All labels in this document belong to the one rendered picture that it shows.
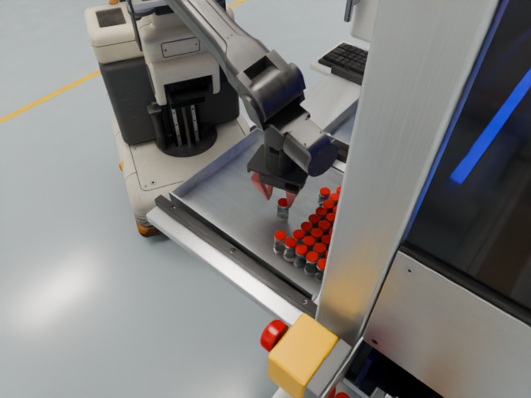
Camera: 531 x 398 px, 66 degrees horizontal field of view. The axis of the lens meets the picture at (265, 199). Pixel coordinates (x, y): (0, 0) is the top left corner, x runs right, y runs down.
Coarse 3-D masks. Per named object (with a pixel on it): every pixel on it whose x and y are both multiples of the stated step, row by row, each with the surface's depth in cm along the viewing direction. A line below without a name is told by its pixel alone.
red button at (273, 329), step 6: (270, 324) 51; (276, 324) 51; (282, 324) 52; (264, 330) 51; (270, 330) 51; (276, 330) 51; (282, 330) 51; (264, 336) 51; (270, 336) 50; (276, 336) 50; (282, 336) 52; (264, 342) 51; (270, 342) 50; (276, 342) 51; (264, 348) 52; (270, 348) 51
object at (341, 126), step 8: (352, 104) 99; (344, 112) 97; (352, 112) 101; (336, 120) 96; (344, 120) 99; (352, 120) 100; (328, 128) 94; (336, 128) 98; (344, 128) 98; (352, 128) 98; (328, 136) 91; (336, 136) 96; (344, 136) 96; (336, 144) 91; (344, 144) 89
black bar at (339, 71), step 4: (332, 68) 112; (336, 68) 112; (340, 68) 112; (344, 68) 112; (332, 72) 113; (336, 72) 112; (340, 72) 112; (344, 72) 111; (348, 72) 111; (352, 72) 111; (340, 76) 112; (344, 76) 111; (348, 76) 110; (352, 76) 110; (356, 76) 109; (360, 76) 109; (348, 80) 111; (352, 80) 110; (356, 80) 110; (360, 80) 109; (360, 84) 110
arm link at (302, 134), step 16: (288, 64) 57; (304, 96) 60; (256, 112) 56; (288, 112) 59; (304, 112) 58; (288, 128) 58; (304, 128) 57; (288, 144) 59; (304, 144) 56; (320, 144) 56; (304, 160) 58; (320, 160) 58
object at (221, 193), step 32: (256, 128) 92; (224, 160) 89; (192, 192) 84; (224, 192) 84; (256, 192) 84; (224, 224) 78; (256, 224) 78; (288, 224) 78; (256, 256) 70; (320, 288) 69
